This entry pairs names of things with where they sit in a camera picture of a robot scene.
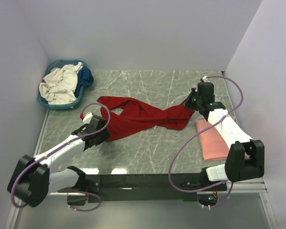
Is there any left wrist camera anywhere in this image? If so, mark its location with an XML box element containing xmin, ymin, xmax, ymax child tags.
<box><xmin>80</xmin><ymin>112</ymin><xmax>93</xmax><ymax>124</ymax></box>

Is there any folded pink t shirt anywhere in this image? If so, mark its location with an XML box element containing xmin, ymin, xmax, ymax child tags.
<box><xmin>199</xmin><ymin>127</ymin><xmax>229</xmax><ymax>161</ymax></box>

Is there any red t shirt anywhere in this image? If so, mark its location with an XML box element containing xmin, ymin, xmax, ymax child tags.
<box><xmin>97</xmin><ymin>96</ymin><xmax>194</xmax><ymax>142</ymax></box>

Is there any cream white t shirt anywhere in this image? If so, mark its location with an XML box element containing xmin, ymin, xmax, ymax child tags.
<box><xmin>39</xmin><ymin>62</ymin><xmax>83</xmax><ymax>105</ymax></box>

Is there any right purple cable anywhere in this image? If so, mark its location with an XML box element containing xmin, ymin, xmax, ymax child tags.
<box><xmin>168</xmin><ymin>75</ymin><xmax>244</xmax><ymax>210</ymax></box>

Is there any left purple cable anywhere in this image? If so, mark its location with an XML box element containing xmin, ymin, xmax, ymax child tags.
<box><xmin>10</xmin><ymin>102</ymin><xmax>111</xmax><ymax>212</ymax></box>

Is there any aluminium rail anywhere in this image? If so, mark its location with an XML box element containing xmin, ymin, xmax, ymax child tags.
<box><xmin>15</xmin><ymin>176</ymin><xmax>269</xmax><ymax>196</ymax></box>

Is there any purple cable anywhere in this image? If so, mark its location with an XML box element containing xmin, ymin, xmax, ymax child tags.
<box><xmin>10</xmin><ymin>102</ymin><xmax>111</xmax><ymax>212</ymax></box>
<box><xmin>168</xmin><ymin>75</ymin><xmax>244</xmax><ymax>210</ymax></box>

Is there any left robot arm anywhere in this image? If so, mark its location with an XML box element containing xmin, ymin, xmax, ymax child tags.
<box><xmin>7</xmin><ymin>115</ymin><xmax>110</xmax><ymax>207</ymax></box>

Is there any black base beam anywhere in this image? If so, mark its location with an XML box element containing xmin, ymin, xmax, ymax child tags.
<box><xmin>67</xmin><ymin>172</ymin><xmax>216</xmax><ymax>206</ymax></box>

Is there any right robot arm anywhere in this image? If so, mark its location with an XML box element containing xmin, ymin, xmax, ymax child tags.
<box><xmin>184</xmin><ymin>81</ymin><xmax>265</xmax><ymax>190</ymax></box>

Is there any blue t shirt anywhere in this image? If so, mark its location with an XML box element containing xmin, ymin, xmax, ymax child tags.
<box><xmin>74</xmin><ymin>66</ymin><xmax>94</xmax><ymax>98</ymax></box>

